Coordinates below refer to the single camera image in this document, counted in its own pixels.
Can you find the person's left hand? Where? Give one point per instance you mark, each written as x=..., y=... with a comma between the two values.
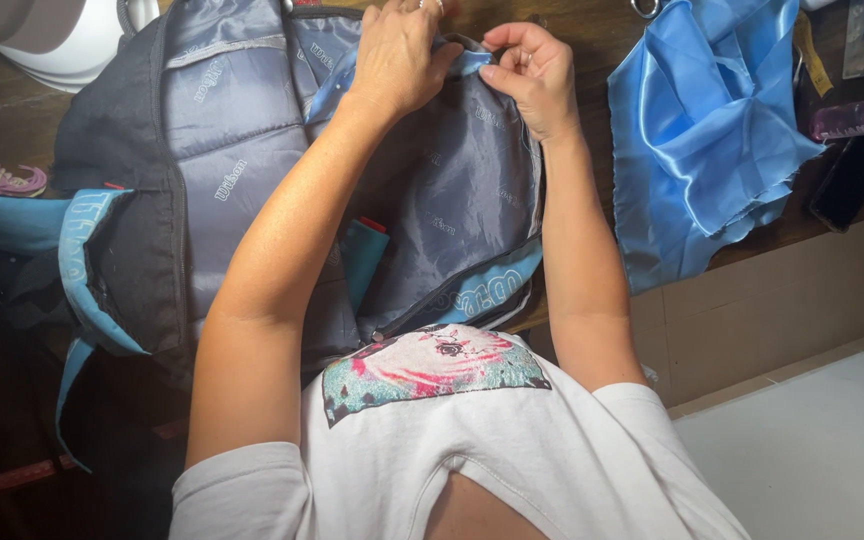
x=394, y=64

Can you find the person's right hand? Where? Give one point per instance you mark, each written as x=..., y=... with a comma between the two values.
x=548, y=90

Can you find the blue satin lining piece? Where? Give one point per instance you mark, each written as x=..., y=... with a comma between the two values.
x=471, y=61

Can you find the grey and blue backpack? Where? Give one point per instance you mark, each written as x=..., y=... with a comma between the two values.
x=237, y=150

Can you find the blue satin cloth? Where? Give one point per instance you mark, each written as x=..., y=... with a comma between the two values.
x=702, y=135

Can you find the teal roll with red cap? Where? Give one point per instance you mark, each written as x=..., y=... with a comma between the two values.
x=363, y=259

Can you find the yellow measuring tape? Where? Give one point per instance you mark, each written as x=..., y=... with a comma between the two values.
x=813, y=56

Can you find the purple transparent tube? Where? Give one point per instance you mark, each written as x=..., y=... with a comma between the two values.
x=863, y=116

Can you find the black phone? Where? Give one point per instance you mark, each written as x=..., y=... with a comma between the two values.
x=856, y=180

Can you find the white sewing machine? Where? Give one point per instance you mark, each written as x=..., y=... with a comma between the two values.
x=49, y=37

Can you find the white printed t-shirt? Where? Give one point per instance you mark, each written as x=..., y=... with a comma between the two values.
x=477, y=450

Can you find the pink ribbon scraps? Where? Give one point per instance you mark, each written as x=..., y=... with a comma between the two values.
x=4, y=180

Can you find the white flat panel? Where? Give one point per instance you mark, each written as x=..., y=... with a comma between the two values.
x=814, y=450

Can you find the red wooden ruler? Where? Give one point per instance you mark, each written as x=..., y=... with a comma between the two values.
x=4, y=480

